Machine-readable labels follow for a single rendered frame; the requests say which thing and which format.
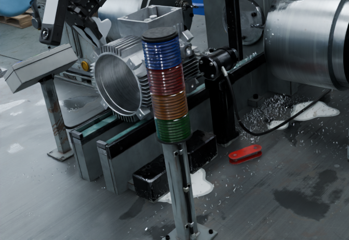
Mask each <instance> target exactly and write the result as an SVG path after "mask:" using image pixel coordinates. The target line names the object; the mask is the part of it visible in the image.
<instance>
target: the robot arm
mask: <svg viewBox="0 0 349 240"><path fill-rule="evenodd" d="M106 1H107V0H100V1H99V0H46V5H45V11H44V16H43V21H42V27H41V33H40V36H39V42H40V43H42V44H46V45H52V46H59V45H60V43H61V37H62V32H63V27H64V21H65V22H66V23H67V24H68V25H69V26H70V27H71V28H72V29H73V30H74V31H75V32H76V33H78V34H79V35H80V36H81V37H83V38H84V39H85V40H86V41H88V42H89V43H91V44H92V45H94V46H95V47H97V48H100V47H101V46H103V45H106V40H105V39H106V36H107V34H108V32H109V30H110V27H111V21H110V20H109V19H105V20H103V21H101V20H100V19H99V18H97V17H92V15H93V14H94V13H96V12H97V10H98V9H99V8H100V7H102V6H103V5H104V3H105V2H106ZM33 2H34V0H0V16H3V17H15V16H18V15H21V14H23V13H24V12H26V11H27V10H28V9H29V8H30V7H31V5H32V4H33ZM91 17H92V18H91Z"/></svg>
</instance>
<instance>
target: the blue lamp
mask: <svg viewBox="0 0 349 240"><path fill-rule="evenodd" d="M178 37H179V35H177V36H176V37H175V38H173V39H171V40H169V41H165V42H160V43H148V42H145V41H143V40H141V42H142V45H143V46H142V48H143V51H144V52H143V54H144V59H145V66H146V67H147V68H149V69H152V70H165V69H170V68H173V67H175V66H177V65H179V64H180V63H181V62H182V59H181V53H180V52H181V50H180V44H179V38H178Z"/></svg>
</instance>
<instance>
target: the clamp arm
mask: <svg viewBox="0 0 349 240"><path fill-rule="evenodd" d="M225 11H226V23H227V35H228V42H229V47H230V48H231V49H232V50H234V52H235V53H237V54H236V57H237V61H238V62H240V61H242V60H243V45H242V37H241V23H240V10H239V0H225Z"/></svg>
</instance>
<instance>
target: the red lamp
mask: <svg viewBox="0 0 349 240"><path fill-rule="evenodd" d="M146 71H147V77H148V83H149V89H150V92H151V93H152V94H155V95H159V96H167V95H173V94H176V93H178V92H180V91H181V90H183V89H184V88H185V82H184V73H183V67H182V62H181V63H180V64H179V65H177V66H175V67H173V68H170V69H165V70H152V69H149V68H147V67H146Z"/></svg>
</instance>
